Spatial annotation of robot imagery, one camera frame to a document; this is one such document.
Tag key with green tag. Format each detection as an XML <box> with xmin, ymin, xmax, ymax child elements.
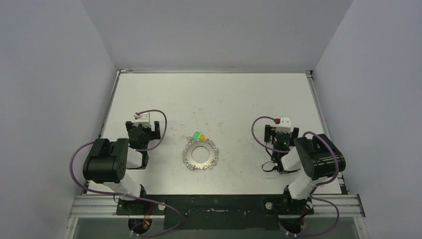
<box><xmin>182</xmin><ymin>131</ymin><xmax>201</xmax><ymax>141</ymax></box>

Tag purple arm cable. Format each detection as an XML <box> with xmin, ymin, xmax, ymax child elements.
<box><xmin>251</xmin><ymin>116</ymin><xmax>340</xmax><ymax>238</ymax></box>
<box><xmin>68</xmin><ymin>109</ymin><xmax>184</xmax><ymax>238</ymax></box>

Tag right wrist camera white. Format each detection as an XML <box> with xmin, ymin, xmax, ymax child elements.
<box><xmin>274</xmin><ymin>117</ymin><xmax>292</xmax><ymax>134</ymax></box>

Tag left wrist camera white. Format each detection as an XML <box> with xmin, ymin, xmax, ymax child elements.
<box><xmin>132</xmin><ymin>112</ymin><xmax>151</xmax><ymax>128</ymax></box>

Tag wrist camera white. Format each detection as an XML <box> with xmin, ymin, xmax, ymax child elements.
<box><xmin>274</xmin><ymin>117</ymin><xmax>292</xmax><ymax>134</ymax></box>
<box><xmin>132</xmin><ymin>112</ymin><xmax>151</xmax><ymax>128</ymax></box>

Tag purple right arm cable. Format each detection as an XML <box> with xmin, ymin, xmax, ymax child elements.
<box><xmin>251</xmin><ymin>116</ymin><xmax>340</xmax><ymax>238</ymax></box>

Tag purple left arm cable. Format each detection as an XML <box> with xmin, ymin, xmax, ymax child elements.
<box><xmin>68</xmin><ymin>109</ymin><xmax>184</xmax><ymax>238</ymax></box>

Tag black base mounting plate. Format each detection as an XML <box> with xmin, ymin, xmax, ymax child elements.
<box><xmin>116</xmin><ymin>194</ymin><xmax>314</xmax><ymax>233</ymax></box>

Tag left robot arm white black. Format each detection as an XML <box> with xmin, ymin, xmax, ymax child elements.
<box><xmin>83</xmin><ymin>121</ymin><xmax>161</xmax><ymax>215</ymax></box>

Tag metal disc with key rings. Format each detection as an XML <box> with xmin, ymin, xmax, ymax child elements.
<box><xmin>182</xmin><ymin>138</ymin><xmax>219</xmax><ymax>171</ymax></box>

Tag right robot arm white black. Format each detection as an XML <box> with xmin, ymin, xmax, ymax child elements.
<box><xmin>264</xmin><ymin>124</ymin><xmax>346</xmax><ymax>215</ymax></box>

